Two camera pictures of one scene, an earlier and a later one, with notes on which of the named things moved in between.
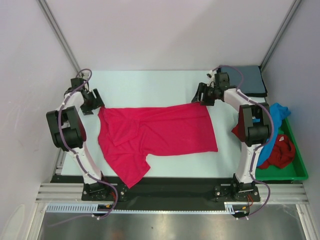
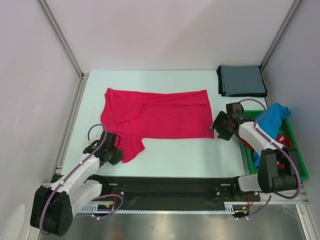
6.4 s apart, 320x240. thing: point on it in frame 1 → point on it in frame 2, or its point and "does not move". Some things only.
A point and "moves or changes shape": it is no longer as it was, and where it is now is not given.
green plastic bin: (296, 171) does not move
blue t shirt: (278, 111) does not move
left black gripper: (97, 103) → (118, 157)
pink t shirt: (127, 135) moves or changes shape
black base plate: (167, 189) does not move
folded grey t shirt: (253, 81) does not move
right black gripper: (203, 88) → (222, 134)
